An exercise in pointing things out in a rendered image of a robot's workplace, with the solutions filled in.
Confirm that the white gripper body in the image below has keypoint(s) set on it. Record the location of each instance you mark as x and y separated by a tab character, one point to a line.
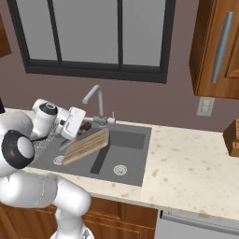
73	123

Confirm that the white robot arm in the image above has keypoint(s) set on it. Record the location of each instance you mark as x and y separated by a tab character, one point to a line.
28	186

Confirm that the wooden cutting board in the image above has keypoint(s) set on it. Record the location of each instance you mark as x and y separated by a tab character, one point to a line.
87	145

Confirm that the grey double sink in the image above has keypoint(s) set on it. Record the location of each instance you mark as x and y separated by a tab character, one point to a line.
124	155

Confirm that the wooden cabinet door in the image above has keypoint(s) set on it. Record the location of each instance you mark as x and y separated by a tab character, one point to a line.
217	90

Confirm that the brown wooden knife block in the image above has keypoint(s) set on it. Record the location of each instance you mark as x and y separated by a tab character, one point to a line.
231	140

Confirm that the silver tap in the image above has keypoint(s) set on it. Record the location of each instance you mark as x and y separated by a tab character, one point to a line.
99	96

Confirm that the black framed window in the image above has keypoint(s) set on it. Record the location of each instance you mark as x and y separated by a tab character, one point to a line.
93	67

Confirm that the wooden base cabinets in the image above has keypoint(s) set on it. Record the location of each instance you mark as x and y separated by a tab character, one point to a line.
124	217

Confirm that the silver dishwasher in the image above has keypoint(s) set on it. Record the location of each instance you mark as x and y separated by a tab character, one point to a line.
186	230

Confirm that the small wooden wall cabinet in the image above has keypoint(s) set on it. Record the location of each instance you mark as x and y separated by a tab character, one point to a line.
3	40

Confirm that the white wall socket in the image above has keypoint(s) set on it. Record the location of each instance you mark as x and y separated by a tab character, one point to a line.
205	106

